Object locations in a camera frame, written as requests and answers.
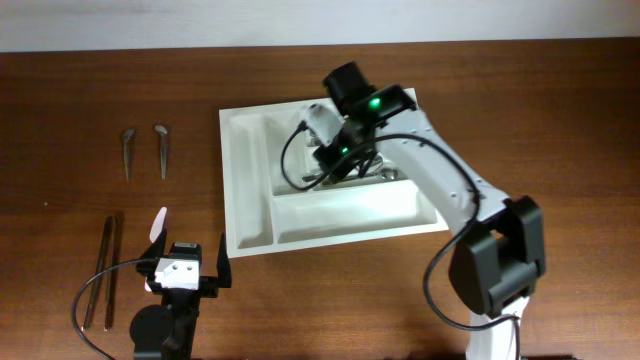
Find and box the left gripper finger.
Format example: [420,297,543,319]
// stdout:
[141,228,167,259]
[216,233,232,288]

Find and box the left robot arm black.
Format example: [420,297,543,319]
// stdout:
[129,230,232,359]

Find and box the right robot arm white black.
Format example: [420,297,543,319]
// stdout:
[308,62,546,359]

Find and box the white plastic cutlery tray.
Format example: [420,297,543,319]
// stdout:
[219,100,447,258]

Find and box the small metal spoon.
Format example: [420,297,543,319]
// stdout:
[154,124,169,180]
[122,128,135,182]

